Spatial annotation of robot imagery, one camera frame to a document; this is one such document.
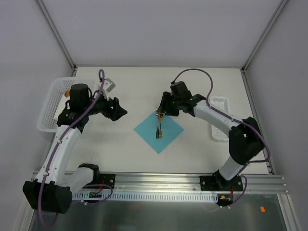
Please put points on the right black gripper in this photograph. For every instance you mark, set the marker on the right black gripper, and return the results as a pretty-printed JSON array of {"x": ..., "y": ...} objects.
[{"x": 165, "y": 104}]

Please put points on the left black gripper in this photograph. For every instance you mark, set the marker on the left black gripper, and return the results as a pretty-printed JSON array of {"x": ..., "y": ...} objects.
[{"x": 113, "y": 109}]

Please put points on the gold spoon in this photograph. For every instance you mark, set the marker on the gold spoon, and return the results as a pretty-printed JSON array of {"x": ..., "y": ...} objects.
[{"x": 160, "y": 116}]

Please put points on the blue paper napkin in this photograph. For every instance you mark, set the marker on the blue paper napkin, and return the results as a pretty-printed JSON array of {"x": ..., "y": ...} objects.
[{"x": 147, "y": 131}]

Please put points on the silver fork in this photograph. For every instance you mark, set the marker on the silver fork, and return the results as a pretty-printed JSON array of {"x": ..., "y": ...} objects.
[{"x": 157, "y": 126}]

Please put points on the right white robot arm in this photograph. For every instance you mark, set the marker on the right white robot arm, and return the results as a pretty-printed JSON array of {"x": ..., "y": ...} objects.
[{"x": 244, "y": 136}]

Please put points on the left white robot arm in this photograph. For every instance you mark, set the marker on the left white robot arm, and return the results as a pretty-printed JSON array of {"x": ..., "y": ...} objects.
[{"x": 50, "y": 191}]

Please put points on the left white plastic basket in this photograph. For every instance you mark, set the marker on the left white plastic basket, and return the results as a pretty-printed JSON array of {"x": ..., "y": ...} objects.
[{"x": 46, "y": 120}]

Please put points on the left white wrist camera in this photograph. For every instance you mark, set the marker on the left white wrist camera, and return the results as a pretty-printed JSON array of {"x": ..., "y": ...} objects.
[{"x": 108, "y": 86}]

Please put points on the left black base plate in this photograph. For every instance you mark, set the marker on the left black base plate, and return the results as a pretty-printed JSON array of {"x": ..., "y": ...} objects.
[{"x": 103, "y": 182}]

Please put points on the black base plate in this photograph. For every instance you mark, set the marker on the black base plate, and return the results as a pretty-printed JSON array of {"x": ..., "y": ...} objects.
[
  {"x": 103, "y": 182},
  {"x": 211, "y": 183}
]

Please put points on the aluminium mounting rail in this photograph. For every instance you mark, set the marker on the aluminium mounting rail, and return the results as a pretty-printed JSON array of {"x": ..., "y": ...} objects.
[{"x": 164, "y": 182}]

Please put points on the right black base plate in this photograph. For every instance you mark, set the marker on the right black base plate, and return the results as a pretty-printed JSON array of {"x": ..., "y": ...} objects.
[{"x": 211, "y": 183}]

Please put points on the right aluminium frame post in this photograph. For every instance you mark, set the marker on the right aluminium frame post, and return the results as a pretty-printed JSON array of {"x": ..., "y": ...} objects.
[{"x": 269, "y": 26}]

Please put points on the aluminium frame post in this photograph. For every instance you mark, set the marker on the aluminium frame post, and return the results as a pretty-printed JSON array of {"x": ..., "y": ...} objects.
[
  {"x": 53, "y": 28},
  {"x": 269, "y": 26}
]

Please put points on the white slotted cable duct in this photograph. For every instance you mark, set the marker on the white slotted cable duct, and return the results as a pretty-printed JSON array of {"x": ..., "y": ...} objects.
[{"x": 147, "y": 197}]

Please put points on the left aluminium frame post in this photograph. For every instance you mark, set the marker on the left aluminium frame post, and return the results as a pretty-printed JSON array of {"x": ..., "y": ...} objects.
[{"x": 53, "y": 28}]

